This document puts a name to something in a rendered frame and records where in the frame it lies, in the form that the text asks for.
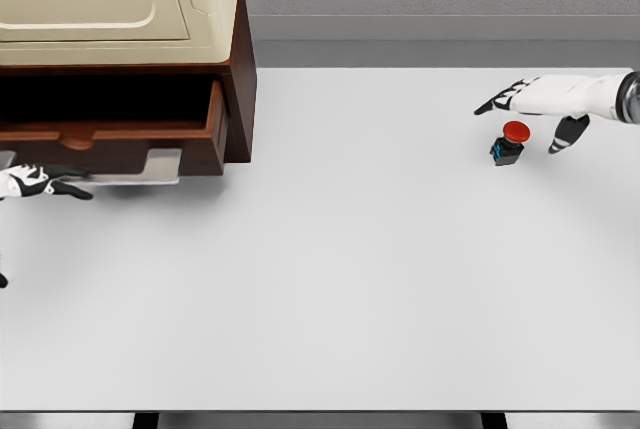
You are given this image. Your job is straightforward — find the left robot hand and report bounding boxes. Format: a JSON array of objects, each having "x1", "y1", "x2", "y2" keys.
[{"x1": 0, "y1": 162, "x2": 95, "y2": 290}]

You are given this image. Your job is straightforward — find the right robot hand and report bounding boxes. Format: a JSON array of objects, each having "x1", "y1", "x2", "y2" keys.
[{"x1": 473, "y1": 75, "x2": 597, "y2": 156}]

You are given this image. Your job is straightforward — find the brown wooden drawer silver handle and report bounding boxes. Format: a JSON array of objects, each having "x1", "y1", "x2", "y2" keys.
[{"x1": 0, "y1": 76, "x2": 232, "y2": 186}]

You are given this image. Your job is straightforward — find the brown wooden cabinet cream top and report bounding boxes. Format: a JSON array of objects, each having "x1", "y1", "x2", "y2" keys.
[{"x1": 0, "y1": 0, "x2": 259, "y2": 166}]

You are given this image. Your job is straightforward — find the red button switch black base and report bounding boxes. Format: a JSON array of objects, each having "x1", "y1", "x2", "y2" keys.
[{"x1": 488, "y1": 120, "x2": 532, "y2": 169}]

